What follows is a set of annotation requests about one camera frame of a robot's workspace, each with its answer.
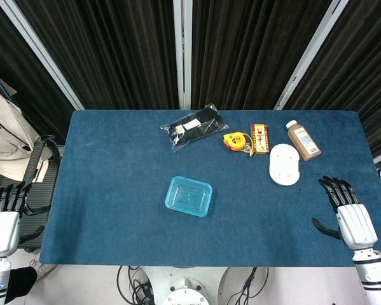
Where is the clear plastic storage container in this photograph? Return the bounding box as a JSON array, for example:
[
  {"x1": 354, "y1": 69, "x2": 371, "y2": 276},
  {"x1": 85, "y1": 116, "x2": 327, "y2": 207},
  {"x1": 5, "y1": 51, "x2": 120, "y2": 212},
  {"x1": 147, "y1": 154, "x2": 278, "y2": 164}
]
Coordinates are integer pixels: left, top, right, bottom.
[{"x1": 168, "y1": 180, "x2": 209, "y2": 214}]

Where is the black pleated curtain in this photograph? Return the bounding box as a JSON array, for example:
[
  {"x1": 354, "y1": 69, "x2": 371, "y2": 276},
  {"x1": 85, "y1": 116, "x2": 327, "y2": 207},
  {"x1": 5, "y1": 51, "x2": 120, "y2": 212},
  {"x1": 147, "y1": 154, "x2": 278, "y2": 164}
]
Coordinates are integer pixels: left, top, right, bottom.
[
  {"x1": 0, "y1": 0, "x2": 67, "y2": 144},
  {"x1": 284, "y1": 0, "x2": 381, "y2": 158},
  {"x1": 190, "y1": 0, "x2": 333, "y2": 111},
  {"x1": 15, "y1": 0, "x2": 181, "y2": 111}
]

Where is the blue transparent plastic container lid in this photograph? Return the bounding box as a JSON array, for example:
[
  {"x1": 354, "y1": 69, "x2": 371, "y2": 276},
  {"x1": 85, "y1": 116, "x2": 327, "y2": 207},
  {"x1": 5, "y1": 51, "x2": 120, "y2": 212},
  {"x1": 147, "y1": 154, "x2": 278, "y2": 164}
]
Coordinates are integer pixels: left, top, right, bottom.
[{"x1": 164, "y1": 175, "x2": 214, "y2": 219}]

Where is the black mesh chair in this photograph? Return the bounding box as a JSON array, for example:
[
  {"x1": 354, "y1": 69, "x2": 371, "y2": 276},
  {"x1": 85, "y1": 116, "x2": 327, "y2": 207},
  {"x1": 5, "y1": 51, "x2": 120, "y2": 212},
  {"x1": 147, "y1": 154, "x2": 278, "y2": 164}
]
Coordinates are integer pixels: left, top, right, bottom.
[{"x1": 0, "y1": 136, "x2": 62, "y2": 252}]

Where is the white frame post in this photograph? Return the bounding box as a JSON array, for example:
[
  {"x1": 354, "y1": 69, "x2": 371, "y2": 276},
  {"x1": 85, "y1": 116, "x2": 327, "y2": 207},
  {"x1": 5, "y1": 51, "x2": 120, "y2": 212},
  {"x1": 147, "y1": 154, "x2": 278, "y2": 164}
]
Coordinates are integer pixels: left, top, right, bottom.
[
  {"x1": 274, "y1": 0, "x2": 350, "y2": 111},
  {"x1": 0, "y1": 0, "x2": 85, "y2": 111},
  {"x1": 172, "y1": 0, "x2": 193, "y2": 111}
]

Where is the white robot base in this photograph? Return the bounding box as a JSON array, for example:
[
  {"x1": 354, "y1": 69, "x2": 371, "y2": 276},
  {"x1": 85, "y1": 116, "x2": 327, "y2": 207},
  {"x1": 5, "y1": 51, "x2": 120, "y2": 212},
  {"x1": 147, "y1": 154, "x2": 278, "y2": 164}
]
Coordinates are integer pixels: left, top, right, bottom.
[{"x1": 135, "y1": 265, "x2": 239, "y2": 305}]

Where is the blue felt table cover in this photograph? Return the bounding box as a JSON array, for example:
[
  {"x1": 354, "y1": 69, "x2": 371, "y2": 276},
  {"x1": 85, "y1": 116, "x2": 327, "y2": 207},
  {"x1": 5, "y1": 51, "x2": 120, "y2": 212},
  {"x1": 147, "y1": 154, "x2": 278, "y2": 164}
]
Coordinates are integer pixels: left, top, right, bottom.
[{"x1": 39, "y1": 109, "x2": 381, "y2": 268}]

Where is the yellow tape measure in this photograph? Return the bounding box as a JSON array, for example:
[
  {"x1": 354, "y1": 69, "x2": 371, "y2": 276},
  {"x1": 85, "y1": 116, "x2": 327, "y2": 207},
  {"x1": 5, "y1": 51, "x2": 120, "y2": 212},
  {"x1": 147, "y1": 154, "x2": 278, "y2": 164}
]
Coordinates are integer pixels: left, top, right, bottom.
[{"x1": 222, "y1": 132, "x2": 253, "y2": 157}]

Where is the red and yellow carton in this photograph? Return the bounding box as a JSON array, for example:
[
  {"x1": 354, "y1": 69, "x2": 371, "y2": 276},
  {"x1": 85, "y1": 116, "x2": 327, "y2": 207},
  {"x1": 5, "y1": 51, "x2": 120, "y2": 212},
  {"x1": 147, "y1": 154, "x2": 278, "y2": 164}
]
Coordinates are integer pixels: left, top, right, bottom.
[{"x1": 249, "y1": 123, "x2": 271, "y2": 156}]

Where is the black item in plastic bag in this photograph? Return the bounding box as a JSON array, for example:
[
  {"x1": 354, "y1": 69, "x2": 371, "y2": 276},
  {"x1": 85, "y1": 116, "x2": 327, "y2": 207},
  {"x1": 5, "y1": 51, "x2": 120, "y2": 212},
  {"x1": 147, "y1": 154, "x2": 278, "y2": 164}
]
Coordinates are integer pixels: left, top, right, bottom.
[{"x1": 160, "y1": 102, "x2": 231, "y2": 153}]

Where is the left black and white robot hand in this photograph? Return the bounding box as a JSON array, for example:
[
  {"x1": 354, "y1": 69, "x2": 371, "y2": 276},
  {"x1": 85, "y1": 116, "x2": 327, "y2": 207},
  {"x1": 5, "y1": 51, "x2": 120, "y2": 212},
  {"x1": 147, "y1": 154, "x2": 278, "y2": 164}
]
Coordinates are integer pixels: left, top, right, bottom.
[{"x1": 0, "y1": 181, "x2": 46, "y2": 257}]

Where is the beige fabric bag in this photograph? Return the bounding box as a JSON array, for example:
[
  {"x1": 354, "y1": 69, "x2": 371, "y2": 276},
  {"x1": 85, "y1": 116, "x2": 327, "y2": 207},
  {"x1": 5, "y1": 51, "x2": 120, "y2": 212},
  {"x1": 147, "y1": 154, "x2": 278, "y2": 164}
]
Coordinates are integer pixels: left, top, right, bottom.
[{"x1": 0, "y1": 79, "x2": 41, "y2": 180}]

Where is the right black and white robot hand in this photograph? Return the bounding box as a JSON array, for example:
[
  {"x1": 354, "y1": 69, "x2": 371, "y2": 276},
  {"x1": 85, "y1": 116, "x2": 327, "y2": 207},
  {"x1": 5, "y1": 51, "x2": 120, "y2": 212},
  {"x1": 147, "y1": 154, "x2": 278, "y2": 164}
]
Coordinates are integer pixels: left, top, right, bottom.
[{"x1": 311, "y1": 176, "x2": 378, "y2": 252}]

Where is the white oval board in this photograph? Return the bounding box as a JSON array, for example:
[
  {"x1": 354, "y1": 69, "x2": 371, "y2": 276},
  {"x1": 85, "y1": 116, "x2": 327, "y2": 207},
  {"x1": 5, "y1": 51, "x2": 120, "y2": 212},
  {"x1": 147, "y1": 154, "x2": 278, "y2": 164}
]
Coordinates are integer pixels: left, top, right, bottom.
[{"x1": 268, "y1": 143, "x2": 301, "y2": 187}]

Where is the black floor cable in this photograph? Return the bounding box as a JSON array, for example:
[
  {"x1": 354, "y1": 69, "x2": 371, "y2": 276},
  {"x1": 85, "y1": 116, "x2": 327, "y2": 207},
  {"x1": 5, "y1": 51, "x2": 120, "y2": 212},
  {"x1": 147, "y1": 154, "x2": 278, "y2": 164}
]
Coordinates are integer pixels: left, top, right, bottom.
[
  {"x1": 116, "y1": 266, "x2": 159, "y2": 305},
  {"x1": 228, "y1": 266, "x2": 270, "y2": 305}
]

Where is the brown bottle with white cap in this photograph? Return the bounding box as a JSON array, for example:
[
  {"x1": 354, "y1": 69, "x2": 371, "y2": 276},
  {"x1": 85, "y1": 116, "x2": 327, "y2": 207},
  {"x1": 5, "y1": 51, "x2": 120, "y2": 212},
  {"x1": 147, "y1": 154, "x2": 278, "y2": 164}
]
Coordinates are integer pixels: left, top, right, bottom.
[{"x1": 285, "y1": 119, "x2": 322, "y2": 162}]

